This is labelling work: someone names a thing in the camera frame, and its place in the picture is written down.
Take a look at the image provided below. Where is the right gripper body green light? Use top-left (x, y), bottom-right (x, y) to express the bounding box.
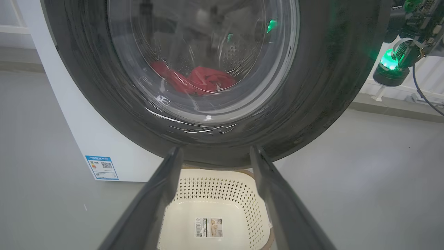
top-left (373, 0), bottom-right (444, 87)

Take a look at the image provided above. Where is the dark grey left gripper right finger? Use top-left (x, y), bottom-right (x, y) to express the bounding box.
top-left (249, 145), bottom-right (338, 250)

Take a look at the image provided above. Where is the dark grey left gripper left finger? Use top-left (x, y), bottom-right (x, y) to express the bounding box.
top-left (98, 147), bottom-right (184, 250)

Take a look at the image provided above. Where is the dark grey round washer door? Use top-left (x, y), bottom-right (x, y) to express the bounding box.
top-left (40, 0), bottom-right (393, 170)

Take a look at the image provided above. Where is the red garment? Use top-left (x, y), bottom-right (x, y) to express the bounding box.
top-left (151, 61), bottom-right (237, 96)

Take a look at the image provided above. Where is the cream perforated laundry basket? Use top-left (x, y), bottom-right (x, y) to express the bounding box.
top-left (157, 168), bottom-right (275, 250)

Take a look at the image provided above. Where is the white Hisense washing machine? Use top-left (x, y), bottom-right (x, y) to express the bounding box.
top-left (16, 0), bottom-right (164, 182)

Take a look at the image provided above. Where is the blue energy label sticker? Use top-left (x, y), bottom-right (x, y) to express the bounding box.
top-left (85, 155), bottom-right (119, 181)

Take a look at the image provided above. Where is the paper label sticker with barcode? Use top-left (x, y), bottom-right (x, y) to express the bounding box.
top-left (195, 217), bottom-right (223, 238)

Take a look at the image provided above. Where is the thin black cable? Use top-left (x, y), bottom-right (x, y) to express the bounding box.
top-left (412, 64), bottom-right (444, 117)

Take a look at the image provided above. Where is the white metal fence rail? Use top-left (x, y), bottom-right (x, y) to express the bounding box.
top-left (0, 0), bottom-right (32, 35)

